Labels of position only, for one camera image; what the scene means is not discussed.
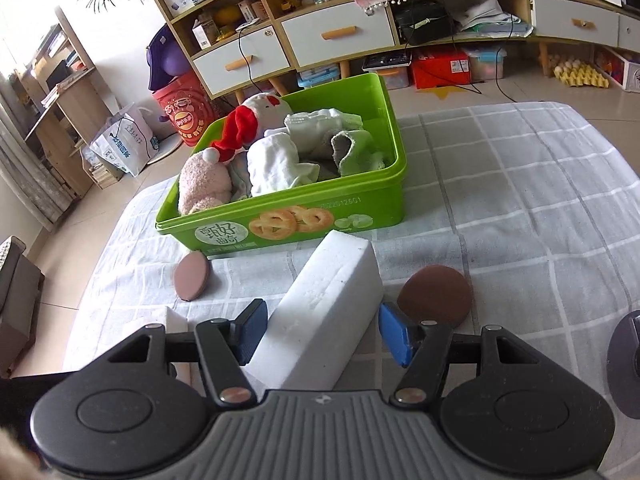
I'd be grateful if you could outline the pink fuzzy plush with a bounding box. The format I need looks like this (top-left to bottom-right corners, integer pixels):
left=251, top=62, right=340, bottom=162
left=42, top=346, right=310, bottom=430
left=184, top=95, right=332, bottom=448
left=178, top=150, right=234, bottom=216

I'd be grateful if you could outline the grey towel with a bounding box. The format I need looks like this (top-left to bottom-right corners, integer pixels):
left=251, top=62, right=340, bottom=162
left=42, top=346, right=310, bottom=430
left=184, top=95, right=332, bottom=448
left=327, top=129, right=389, bottom=177

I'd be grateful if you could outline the white paper bag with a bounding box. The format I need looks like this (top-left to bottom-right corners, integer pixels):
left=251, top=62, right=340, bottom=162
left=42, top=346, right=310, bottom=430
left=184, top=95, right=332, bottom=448
left=89, top=102, right=161, bottom=177

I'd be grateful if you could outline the small white carton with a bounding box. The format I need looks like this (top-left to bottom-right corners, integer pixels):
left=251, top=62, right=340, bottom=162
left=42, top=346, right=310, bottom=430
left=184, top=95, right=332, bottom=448
left=192, top=14, right=221, bottom=51

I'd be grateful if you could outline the dark grey box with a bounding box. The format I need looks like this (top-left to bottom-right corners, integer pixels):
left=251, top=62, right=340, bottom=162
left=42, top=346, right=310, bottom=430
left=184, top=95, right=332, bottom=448
left=0, top=237, right=46, bottom=377

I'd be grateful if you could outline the patterned curtain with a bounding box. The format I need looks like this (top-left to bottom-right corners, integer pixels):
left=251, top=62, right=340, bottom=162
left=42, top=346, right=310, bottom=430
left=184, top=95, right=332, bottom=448
left=0, top=72, right=69, bottom=231

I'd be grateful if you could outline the wooden desk shelf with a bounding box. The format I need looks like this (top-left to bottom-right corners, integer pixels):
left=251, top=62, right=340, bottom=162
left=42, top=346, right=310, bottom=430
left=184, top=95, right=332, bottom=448
left=25, top=7, right=114, bottom=202

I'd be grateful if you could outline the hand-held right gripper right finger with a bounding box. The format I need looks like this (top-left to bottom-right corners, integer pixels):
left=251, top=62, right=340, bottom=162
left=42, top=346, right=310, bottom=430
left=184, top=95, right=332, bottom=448
left=378, top=302, right=541, bottom=407

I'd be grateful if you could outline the white cloth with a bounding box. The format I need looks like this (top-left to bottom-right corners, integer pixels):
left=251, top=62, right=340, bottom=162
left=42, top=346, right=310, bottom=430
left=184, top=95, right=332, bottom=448
left=247, top=135, right=321, bottom=198

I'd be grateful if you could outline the white foam block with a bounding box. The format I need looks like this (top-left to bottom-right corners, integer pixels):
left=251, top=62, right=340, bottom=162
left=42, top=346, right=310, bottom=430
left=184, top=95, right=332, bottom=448
left=243, top=231, right=384, bottom=392

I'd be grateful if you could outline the red cardboard box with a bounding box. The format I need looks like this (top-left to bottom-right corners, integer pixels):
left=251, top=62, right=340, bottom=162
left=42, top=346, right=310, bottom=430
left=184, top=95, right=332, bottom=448
left=411, top=51, right=472, bottom=89

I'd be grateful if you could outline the yellow star floor sticker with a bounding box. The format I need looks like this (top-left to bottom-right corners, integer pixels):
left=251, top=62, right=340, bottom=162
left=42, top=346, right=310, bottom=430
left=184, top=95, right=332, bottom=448
left=422, top=85, right=469, bottom=104

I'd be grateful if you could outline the brown round pad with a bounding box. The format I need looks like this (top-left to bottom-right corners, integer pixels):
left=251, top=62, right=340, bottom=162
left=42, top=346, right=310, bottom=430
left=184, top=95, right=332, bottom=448
left=397, top=265, right=473, bottom=325
left=174, top=251, right=212, bottom=302

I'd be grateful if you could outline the checked white blanket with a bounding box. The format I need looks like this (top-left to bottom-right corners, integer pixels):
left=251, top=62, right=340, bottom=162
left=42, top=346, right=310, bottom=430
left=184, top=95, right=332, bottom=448
left=62, top=101, right=640, bottom=480

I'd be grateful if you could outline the pale green cloth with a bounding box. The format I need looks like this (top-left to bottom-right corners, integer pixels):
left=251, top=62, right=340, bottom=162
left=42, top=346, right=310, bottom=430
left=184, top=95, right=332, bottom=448
left=285, top=107, right=365, bottom=136

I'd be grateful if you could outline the white plush toy red hat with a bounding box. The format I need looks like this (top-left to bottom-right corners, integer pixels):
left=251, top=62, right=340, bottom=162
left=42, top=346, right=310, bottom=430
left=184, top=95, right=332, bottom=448
left=210, top=92, right=296, bottom=163

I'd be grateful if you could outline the clear storage box blue lid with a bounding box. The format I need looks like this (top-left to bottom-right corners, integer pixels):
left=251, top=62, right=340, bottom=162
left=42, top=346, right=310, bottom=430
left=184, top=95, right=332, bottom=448
left=297, top=66, right=344, bottom=90

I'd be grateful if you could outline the grey round object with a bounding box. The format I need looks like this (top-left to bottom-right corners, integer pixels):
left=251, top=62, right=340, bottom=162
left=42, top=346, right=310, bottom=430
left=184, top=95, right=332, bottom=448
left=606, top=310, right=640, bottom=417

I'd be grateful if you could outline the clear storage box black lid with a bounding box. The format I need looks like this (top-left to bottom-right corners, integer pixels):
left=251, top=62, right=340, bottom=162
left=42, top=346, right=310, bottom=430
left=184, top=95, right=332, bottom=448
left=362, top=52, right=414, bottom=90

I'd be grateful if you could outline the green plastic bin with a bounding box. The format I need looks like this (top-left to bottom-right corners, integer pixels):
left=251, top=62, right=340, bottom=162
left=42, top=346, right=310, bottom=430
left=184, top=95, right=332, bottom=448
left=155, top=72, right=408, bottom=256

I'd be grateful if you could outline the white cartoon print box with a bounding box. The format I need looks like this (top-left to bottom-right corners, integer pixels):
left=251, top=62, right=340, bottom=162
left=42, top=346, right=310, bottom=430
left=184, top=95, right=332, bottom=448
left=597, top=45, right=640, bottom=94

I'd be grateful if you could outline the white drawer wooden handle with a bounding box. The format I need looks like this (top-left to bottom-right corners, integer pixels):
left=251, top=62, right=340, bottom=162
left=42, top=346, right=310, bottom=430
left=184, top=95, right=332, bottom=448
left=192, top=25, right=293, bottom=97
left=280, top=1, right=401, bottom=69

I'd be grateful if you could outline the wooden low cabinet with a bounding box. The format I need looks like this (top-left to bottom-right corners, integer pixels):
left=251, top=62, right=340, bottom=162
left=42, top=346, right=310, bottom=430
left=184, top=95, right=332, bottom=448
left=275, top=0, right=640, bottom=83

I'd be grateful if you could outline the black bag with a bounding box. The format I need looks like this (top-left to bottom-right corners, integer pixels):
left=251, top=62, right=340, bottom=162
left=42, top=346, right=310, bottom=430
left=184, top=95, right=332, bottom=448
left=393, top=0, right=454, bottom=46

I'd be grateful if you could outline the wooden shelf cabinet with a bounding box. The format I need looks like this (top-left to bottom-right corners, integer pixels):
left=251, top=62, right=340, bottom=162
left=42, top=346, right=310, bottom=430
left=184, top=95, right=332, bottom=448
left=147, top=0, right=301, bottom=102

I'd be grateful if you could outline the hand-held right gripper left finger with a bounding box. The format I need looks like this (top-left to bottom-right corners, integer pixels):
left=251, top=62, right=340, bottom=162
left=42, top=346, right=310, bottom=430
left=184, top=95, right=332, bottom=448
left=107, top=299, right=268, bottom=407

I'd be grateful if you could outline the folded clothes pile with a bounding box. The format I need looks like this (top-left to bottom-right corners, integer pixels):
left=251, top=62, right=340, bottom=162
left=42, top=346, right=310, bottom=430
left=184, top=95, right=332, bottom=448
left=452, top=0, right=534, bottom=39

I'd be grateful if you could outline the yellow egg tray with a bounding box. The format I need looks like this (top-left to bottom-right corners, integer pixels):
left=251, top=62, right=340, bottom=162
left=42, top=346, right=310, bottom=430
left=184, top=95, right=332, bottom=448
left=550, top=55, right=611, bottom=89

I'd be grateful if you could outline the red bucket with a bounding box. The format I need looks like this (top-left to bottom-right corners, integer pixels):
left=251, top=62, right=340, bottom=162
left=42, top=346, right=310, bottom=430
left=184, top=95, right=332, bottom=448
left=152, top=72, right=216, bottom=149

